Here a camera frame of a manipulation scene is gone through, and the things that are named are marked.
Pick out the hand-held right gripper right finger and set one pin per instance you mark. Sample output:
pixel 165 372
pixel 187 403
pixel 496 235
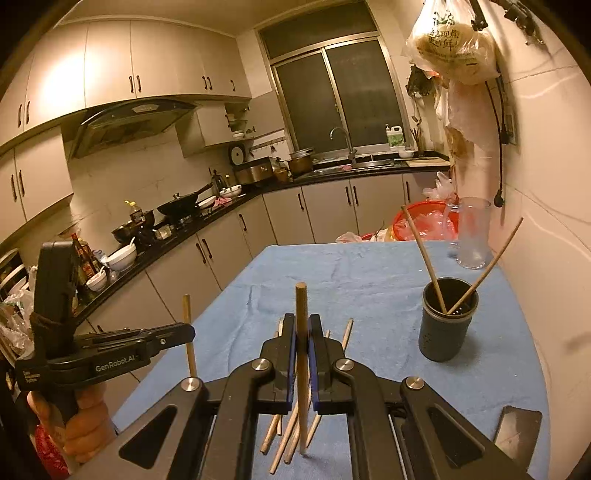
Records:
pixel 314 369

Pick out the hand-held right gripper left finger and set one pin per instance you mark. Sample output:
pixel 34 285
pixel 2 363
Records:
pixel 291 369

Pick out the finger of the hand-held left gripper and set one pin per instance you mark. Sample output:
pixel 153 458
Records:
pixel 166 336

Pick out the dark cylindrical chopstick holder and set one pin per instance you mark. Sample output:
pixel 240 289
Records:
pixel 445 337

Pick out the person's left hand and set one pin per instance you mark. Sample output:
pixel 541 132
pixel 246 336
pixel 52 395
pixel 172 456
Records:
pixel 90 429

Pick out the plastic bags on counter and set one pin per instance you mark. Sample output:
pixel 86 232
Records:
pixel 16 318

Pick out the small bowl with spoon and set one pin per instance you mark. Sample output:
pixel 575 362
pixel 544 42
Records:
pixel 97 281

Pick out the dark sauce bottles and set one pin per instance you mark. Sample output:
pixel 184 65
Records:
pixel 83 258

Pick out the large white bowl with spoon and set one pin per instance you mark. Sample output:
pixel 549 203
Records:
pixel 121 261

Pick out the blue table cloth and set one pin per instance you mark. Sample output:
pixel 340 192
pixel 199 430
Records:
pixel 360 286

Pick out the black pot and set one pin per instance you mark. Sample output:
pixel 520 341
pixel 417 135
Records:
pixel 131 230

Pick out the cooking oil bottle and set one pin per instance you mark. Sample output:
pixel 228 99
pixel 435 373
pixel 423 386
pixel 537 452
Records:
pixel 135 213

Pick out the black wok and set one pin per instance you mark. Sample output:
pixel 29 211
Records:
pixel 178 205

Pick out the crumpled plastic bag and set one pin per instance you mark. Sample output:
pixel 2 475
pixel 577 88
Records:
pixel 353 237

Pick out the white plate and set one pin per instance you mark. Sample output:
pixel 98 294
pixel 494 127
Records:
pixel 206 203

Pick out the pink cloth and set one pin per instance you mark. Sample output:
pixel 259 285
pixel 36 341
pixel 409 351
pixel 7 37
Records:
pixel 224 202

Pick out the red plastic bag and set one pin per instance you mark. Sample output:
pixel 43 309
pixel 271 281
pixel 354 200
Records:
pixel 48 454

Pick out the white lower kitchen cabinets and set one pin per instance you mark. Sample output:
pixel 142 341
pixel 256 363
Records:
pixel 318 212

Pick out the white kitchen cabinets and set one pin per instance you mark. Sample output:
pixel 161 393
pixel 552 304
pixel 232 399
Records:
pixel 318 212
pixel 152 60

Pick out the white dish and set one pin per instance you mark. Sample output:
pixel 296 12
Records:
pixel 231 191

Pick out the black kitchen countertop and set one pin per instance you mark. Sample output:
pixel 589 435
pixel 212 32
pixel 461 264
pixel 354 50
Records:
pixel 247 196

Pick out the dark kettle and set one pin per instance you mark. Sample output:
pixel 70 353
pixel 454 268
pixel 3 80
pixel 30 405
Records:
pixel 217 181

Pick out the metal box appliance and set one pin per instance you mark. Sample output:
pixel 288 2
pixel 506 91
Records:
pixel 254 171

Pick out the clear plastic bags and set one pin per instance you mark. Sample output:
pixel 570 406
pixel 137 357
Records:
pixel 436 226

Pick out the round kitchen scale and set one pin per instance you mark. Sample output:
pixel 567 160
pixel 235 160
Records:
pixel 238 153

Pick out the range hood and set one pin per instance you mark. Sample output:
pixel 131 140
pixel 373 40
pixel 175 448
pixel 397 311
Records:
pixel 138 120

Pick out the red plastic basin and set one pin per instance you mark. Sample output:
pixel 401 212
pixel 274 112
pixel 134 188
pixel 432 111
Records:
pixel 427 204

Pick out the brown cooking pot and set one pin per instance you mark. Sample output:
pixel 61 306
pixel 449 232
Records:
pixel 301 165

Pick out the clear glass mug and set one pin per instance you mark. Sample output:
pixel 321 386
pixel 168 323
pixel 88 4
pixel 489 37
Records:
pixel 473 240

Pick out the black flat object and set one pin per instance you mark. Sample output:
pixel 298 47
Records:
pixel 517 429

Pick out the steel sink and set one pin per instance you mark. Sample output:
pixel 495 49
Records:
pixel 369 164

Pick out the chrome faucet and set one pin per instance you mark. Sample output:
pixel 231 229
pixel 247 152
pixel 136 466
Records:
pixel 352 154

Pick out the white plastic bag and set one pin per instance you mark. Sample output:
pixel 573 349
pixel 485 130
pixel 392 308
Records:
pixel 441 187

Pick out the small white bowl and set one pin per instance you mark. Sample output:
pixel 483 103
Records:
pixel 406 153

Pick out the cutting board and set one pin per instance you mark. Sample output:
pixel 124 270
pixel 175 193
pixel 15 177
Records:
pixel 429 162

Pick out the white detergent jug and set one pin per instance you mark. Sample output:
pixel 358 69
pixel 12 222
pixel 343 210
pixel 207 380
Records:
pixel 395 138

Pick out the counter utensil holder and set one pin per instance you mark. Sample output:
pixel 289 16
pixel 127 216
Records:
pixel 417 143

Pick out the white upper kitchen cabinets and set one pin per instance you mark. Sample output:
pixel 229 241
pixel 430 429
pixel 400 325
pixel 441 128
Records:
pixel 152 60

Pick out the kitchen window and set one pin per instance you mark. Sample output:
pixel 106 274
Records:
pixel 360 92

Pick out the hanging clear plastic bag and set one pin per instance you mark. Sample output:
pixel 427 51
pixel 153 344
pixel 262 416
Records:
pixel 466 115

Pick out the dark hanging bundle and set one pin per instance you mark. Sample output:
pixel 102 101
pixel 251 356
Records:
pixel 419 83

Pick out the hanging plastic bag of bread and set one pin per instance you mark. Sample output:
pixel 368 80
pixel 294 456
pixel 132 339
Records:
pixel 448 46

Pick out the wall shelf with bowls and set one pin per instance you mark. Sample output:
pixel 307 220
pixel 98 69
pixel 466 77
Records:
pixel 238 124

